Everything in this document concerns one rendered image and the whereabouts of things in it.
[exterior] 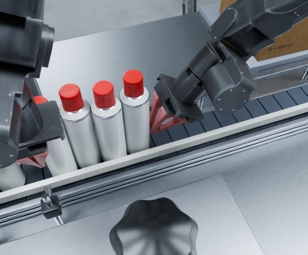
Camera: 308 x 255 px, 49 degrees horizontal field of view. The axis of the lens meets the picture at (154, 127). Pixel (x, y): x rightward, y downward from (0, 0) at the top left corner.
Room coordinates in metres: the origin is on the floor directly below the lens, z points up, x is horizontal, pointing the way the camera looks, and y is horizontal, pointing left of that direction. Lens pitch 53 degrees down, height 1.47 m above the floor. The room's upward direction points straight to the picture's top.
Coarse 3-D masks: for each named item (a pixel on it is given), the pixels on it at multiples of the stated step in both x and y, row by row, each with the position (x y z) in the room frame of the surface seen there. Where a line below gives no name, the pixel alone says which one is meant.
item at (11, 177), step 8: (8, 168) 0.30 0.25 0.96; (16, 168) 0.31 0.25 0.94; (0, 176) 0.29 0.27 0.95; (8, 176) 0.29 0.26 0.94; (16, 176) 0.30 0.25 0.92; (24, 176) 0.32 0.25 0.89; (0, 184) 0.29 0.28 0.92; (8, 184) 0.29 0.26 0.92; (16, 184) 0.29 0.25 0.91; (24, 184) 0.31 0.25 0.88
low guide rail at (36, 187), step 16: (288, 112) 0.46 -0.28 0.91; (304, 112) 0.47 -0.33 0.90; (224, 128) 0.42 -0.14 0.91; (240, 128) 0.42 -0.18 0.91; (176, 144) 0.38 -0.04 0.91; (192, 144) 0.39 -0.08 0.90; (112, 160) 0.34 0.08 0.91; (128, 160) 0.34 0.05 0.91; (64, 176) 0.31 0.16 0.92; (80, 176) 0.31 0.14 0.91; (16, 192) 0.27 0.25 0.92; (32, 192) 0.28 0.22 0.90
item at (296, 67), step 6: (288, 66) 0.55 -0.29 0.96; (294, 66) 0.55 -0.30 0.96; (300, 66) 0.55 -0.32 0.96; (306, 66) 0.55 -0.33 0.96; (264, 72) 0.53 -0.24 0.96; (270, 72) 0.53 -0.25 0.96; (276, 72) 0.53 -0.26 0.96; (282, 72) 0.53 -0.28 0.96; (288, 72) 0.54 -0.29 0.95; (258, 78) 0.52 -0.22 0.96; (264, 78) 0.52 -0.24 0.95; (270, 78) 0.53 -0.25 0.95; (204, 96) 0.47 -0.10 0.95; (150, 102) 0.45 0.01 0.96; (150, 108) 0.43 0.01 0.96
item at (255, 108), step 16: (272, 96) 0.54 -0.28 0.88; (288, 96) 0.54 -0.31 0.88; (304, 96) 0.54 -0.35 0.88; (208, 112) 0.49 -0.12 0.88; (240, 112) 0.49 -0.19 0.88; (256, 112) 0.49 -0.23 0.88; (272, 112) 0.49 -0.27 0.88; (176, 128) 0.44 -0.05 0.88; (192, 128) 0.44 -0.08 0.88; (208, 128) 0.44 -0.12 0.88; (256, 128) 0.44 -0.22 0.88; (160, 144) 0.40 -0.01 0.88; (208, 144) 0.40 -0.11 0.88; (144, 160) 0.36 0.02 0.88; (32, 176) 0.33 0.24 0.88; (48, 176) 0.33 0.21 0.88; (96, 176) 0.33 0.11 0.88; (0, 192) 0.29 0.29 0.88; (0, 208) 0.26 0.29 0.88
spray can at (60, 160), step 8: (40, 96) 0.35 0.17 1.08; (48, 144) 0.31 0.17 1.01; (56, 144) 0.32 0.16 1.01; (64, 144) 0.33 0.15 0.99; (56, 152) 0.31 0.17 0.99; (64, 152) 0.32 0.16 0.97; (72, 152) 0.35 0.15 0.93; (48, 160) 0.31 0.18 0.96; (56, 160) 0.31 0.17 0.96; (64, 160) 0.32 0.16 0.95; (72, 160) 0.33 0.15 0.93; (56, 168) 0.31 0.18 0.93; (64, 168) 0.31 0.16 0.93; (72, 168) 0.32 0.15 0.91
